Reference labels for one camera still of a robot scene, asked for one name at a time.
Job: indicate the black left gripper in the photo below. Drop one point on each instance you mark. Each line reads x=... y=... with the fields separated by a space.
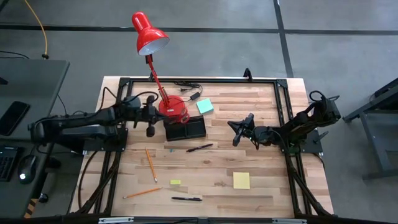
x=150 y=116

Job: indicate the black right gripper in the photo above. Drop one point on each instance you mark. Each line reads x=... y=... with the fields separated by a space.
x=261 y=135

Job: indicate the black mesh desk organizer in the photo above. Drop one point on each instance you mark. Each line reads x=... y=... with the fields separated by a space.
x=192 y=129

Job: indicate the teal sticky note pad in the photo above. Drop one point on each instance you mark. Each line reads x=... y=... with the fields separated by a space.
x=205 y=106

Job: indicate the black pen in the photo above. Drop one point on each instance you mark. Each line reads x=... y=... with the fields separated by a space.
x=199 y=147
x=186 y=198

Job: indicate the large yellow sticky note pad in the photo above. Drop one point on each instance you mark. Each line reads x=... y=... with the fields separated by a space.
x=241 y=180

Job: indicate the orange pencil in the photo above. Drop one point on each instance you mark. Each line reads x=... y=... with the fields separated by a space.
x=151 y=165
x=141 y=193

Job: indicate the small yellow-green sticky pad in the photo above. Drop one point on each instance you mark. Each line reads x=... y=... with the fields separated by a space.
x=175 y=182

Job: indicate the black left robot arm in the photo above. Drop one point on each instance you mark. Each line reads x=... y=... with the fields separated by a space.
x=81 y=121

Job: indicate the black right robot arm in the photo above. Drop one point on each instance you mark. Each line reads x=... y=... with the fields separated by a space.
x=304 y=123

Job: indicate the red desk lamp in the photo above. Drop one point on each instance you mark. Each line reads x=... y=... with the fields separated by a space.
x=149 y=34

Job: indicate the dark grey desk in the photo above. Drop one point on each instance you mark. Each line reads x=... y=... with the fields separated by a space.
x=31 y=81

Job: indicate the black round knob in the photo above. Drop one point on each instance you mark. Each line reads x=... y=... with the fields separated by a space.
x=43 y=197

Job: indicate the black computer mouse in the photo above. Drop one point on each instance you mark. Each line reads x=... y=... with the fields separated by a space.
x=27 y=169

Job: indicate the black smartphone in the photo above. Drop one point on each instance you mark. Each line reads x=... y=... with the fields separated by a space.
x=14 y=118

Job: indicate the dark metal table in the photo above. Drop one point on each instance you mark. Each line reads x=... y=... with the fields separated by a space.
x=388 y=91

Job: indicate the black keyboard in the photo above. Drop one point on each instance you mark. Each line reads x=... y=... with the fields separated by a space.
x=6 y=161

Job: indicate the black aluminium table frame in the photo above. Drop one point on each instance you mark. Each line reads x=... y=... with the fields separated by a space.
x=202 y=80

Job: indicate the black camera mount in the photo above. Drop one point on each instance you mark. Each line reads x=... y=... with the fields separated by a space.
x=247 y=74

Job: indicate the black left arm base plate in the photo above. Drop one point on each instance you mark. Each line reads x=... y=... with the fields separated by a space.
x=105 y=144

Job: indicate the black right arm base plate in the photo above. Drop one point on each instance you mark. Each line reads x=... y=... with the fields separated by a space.
x=311 y=146

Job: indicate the silver metal bracket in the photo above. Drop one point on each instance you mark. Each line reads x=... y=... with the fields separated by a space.
x=115 y=220
x=289 y=221

